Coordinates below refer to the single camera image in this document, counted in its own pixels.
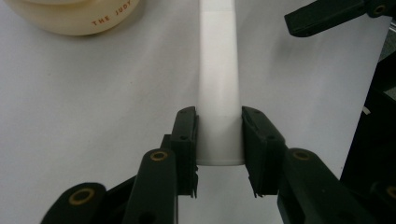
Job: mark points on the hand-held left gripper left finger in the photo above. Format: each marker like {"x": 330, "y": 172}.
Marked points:
{"x": 185, "y": 149}

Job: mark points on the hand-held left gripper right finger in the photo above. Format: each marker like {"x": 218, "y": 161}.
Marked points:
{"x": 263, "y": 152}

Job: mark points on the thick white marker pen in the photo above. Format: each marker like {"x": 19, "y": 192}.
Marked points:
{"x": 219, "y": 77}

